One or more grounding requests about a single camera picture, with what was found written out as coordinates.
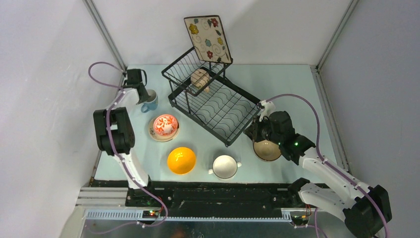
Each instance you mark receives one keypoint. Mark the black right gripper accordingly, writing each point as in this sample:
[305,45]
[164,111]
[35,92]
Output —
[252,132]

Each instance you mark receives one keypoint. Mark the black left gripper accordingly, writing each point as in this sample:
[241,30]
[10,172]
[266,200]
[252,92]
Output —
[145,97]

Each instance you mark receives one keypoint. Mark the blue floral mug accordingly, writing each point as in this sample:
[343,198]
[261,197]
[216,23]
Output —
[151,103]

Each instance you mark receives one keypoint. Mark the beige ceramic mug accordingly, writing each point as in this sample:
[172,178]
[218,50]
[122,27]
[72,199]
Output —
[200,78]

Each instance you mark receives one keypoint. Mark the square floral ceramic plate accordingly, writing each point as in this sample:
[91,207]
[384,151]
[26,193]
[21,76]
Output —
[208,38]

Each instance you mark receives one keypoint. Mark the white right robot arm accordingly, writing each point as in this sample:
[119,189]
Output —
[364,209]

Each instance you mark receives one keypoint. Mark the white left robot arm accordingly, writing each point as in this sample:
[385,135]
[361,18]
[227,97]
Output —
[115,134]

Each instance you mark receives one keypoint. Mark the tan bowl with dark rim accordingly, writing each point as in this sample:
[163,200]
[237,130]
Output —
[266,150]

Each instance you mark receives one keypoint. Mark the orange patterned white bowl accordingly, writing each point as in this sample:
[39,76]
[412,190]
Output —
[165,125]

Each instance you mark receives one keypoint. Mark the beige saucer plate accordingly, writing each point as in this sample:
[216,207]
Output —
[158,137]

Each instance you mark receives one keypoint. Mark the yellow orange bowl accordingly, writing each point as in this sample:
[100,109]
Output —
[181,160]

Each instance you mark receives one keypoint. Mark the right electronics board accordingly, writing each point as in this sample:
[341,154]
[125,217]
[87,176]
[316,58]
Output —
[300,221]

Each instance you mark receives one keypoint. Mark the electronics board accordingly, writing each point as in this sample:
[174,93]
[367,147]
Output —
[150,214]
[300,221]

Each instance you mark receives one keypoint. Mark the left electronics board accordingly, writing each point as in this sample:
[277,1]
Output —
[150,214]

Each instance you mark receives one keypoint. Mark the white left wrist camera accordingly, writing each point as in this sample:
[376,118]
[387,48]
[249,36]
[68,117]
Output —
[135,77]

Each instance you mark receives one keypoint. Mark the black wire dish rack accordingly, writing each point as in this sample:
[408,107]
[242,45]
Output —
[221,107]

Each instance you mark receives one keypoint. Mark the white two-handled soup bowl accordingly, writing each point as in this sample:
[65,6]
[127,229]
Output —
[224,167]

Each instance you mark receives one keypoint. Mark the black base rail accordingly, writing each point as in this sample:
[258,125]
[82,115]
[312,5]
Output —
[216,199]

